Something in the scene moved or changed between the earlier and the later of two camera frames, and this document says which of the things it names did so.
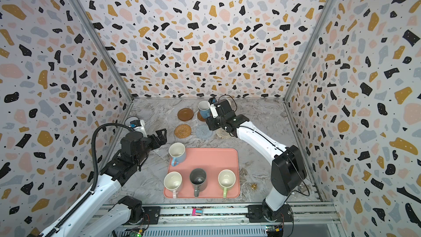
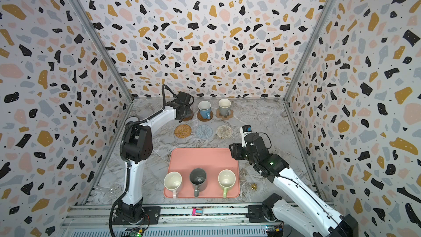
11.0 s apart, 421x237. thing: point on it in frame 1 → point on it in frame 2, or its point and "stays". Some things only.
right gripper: (213, 121) → (238, 151)
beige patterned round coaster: (222, 133) stays
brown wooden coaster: (185, 114) stays
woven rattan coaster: (182, 131) stays
